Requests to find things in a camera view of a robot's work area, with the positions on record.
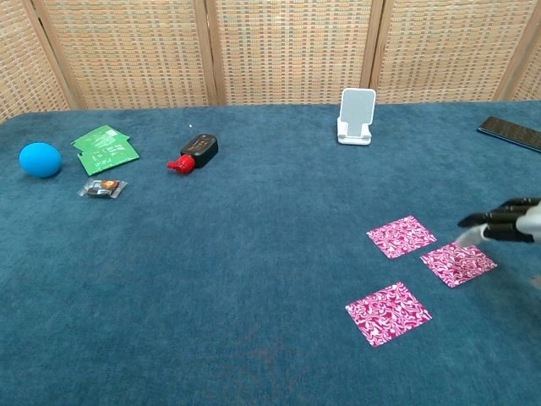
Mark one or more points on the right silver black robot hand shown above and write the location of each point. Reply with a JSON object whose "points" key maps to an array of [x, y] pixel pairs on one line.
{"points": [[505, 220]]}

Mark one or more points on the black smartphone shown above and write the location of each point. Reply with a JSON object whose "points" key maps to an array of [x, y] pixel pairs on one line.
{"points": [[511, 131]]}

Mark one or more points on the white phone stand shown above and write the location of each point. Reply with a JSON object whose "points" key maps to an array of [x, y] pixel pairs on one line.
{"points": [[357, 108]]}

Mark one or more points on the woven wooden folding screen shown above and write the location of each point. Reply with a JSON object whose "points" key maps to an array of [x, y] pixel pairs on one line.
{"points": [[296, 51]]}

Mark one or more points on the black bottle with red cap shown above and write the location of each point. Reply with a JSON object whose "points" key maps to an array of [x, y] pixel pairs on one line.
{"points": [[198, 150]]}

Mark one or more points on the green foil packet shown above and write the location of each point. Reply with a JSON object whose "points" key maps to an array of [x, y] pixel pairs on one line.
{"points": [[110, 159], [95, 137]]}

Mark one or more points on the black clear snack wrapper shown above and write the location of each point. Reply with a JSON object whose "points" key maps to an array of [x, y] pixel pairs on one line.
{"points": [[101, 188]]}

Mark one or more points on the blue ball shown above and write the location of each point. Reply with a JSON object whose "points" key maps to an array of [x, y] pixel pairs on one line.
{"points": [[40, 160]]}

